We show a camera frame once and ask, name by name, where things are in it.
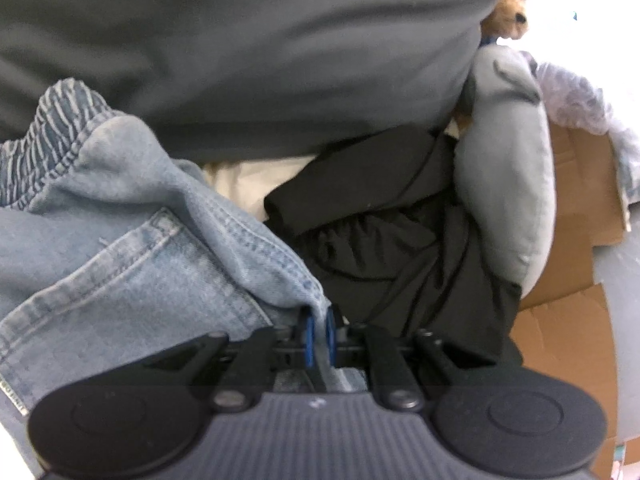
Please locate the black garment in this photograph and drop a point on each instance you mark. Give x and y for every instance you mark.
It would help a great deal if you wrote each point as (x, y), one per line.
(400, 240)

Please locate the cream bear print bedsheet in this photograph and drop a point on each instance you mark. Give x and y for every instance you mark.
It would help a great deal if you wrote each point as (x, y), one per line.
(240, 180)

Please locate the brown cardboard sheet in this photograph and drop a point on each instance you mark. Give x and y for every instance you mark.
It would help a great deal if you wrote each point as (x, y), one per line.
(565, 340)

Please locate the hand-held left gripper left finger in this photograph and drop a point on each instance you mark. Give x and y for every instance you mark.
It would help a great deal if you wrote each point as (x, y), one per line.
(308, 340)

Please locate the light grey neck pillow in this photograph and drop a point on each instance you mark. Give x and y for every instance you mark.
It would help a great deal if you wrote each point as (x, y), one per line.
(510, 170)

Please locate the brown plush toy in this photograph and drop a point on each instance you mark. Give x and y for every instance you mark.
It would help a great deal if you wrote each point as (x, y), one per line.
(507, 15)

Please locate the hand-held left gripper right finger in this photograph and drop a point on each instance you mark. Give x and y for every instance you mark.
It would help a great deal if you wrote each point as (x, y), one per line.
(330, 337)

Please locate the light blue jeans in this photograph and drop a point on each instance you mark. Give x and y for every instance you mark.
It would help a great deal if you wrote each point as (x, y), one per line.
(140, 260)

